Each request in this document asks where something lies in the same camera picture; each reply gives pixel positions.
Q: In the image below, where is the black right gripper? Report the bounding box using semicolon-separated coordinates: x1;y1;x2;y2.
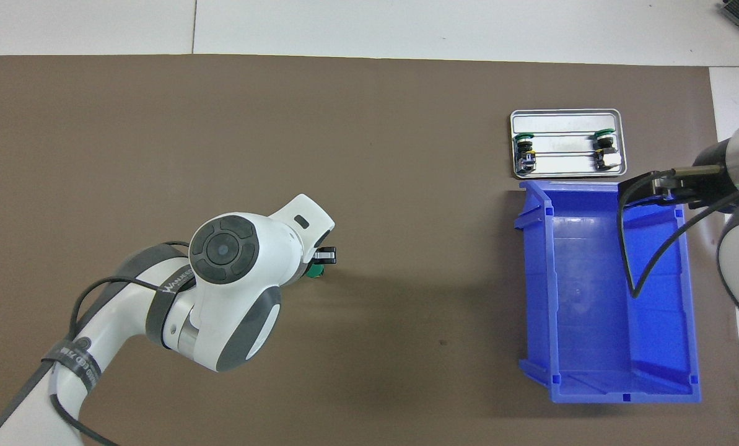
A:
618;141;739;214

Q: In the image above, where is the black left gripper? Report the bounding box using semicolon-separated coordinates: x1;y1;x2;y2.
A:
312;230;338;266

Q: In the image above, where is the brown table mat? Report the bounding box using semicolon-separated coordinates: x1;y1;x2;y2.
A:
0;55;739;446

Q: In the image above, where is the silver metal tray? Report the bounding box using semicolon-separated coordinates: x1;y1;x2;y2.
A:
509;109;623;179

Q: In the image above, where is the blue plastic storage bin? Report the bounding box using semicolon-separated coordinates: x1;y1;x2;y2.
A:
514;178;702;404

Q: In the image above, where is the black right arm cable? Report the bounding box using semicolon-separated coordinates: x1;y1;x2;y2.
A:
617;167;739;299

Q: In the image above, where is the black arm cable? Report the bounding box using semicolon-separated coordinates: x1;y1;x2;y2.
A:
617;167;739;299
47;240;190;446

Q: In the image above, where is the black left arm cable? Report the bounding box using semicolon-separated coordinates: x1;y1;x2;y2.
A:
47;240;190;446

